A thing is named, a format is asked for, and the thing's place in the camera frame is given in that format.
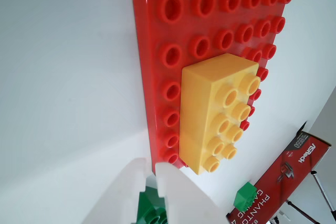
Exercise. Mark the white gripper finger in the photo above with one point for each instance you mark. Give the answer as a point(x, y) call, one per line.
point(183, 200)
point(123, 197)

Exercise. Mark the dark green lego brick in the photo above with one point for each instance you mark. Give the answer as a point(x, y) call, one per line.
point(150, 208)

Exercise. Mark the yellow lego brick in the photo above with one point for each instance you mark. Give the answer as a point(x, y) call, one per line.
point(199, 108)

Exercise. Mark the red lego baseplate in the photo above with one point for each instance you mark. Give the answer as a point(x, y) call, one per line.
point(152, 37)

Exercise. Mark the small green block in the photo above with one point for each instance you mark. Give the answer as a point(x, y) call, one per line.
point(245, 195)

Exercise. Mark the red ASRock cardboard box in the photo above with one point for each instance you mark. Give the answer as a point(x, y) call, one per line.
point(294, 166)

